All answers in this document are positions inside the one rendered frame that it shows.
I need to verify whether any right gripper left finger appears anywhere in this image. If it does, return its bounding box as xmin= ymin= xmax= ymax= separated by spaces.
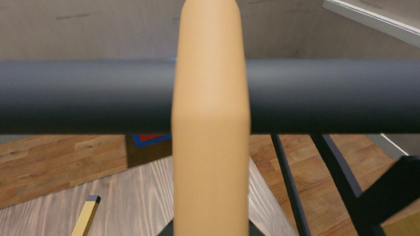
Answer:
xmin=156 ymin=217 xmax=174 ymax=236

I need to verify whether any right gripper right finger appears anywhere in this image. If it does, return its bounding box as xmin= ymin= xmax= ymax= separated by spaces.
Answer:
xmin=249 ymin=218 xmax=266 ymax=236

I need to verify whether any black horizontal rail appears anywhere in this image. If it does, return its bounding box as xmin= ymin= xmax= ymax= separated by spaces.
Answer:
xmin=0 ymin=58 xmax=420 ymax=136

